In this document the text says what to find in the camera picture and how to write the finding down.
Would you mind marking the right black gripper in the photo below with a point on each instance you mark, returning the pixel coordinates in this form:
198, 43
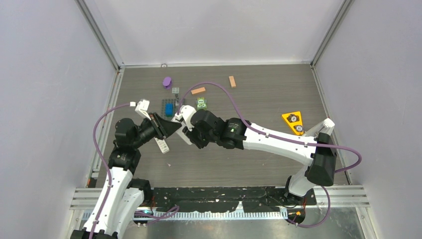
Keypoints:
200, 144

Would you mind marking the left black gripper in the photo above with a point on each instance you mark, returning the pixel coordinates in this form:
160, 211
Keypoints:
163, 128

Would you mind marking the white remote control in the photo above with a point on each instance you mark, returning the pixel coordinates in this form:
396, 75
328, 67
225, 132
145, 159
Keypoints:
163, 146
180, 133

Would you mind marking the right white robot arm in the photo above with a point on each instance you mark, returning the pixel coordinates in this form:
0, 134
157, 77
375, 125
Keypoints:
318, 160

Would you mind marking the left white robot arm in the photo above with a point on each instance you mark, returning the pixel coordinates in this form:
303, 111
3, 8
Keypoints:
122, 194

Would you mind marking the grey lego baseplate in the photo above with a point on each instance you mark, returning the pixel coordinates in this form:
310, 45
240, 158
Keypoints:
163, 102

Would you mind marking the blue lego brick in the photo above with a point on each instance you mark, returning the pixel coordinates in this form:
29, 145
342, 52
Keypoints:
169, 110

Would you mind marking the green owl toy block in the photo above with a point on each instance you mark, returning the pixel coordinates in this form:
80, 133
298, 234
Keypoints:
201, 103

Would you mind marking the grey lego tower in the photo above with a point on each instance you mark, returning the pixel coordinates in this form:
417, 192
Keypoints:
176, 91

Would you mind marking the orange wooden block left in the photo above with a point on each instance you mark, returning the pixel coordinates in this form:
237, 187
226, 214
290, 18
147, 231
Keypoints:
198, 91

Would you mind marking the orange wooden block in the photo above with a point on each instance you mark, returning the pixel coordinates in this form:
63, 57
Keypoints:
232, 82
198, 91

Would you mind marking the purple plastic piece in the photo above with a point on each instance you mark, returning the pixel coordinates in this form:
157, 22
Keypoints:
167, 83

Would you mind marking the orange wooden block right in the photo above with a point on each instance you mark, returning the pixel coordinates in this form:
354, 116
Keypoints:
232, 82

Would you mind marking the white metronome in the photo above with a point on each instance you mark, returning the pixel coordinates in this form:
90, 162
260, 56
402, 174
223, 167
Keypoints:
326, 126

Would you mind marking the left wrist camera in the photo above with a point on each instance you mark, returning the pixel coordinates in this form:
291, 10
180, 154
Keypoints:
141, 108

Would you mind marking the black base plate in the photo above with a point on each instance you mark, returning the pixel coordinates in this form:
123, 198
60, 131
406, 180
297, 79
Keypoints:
227, 199

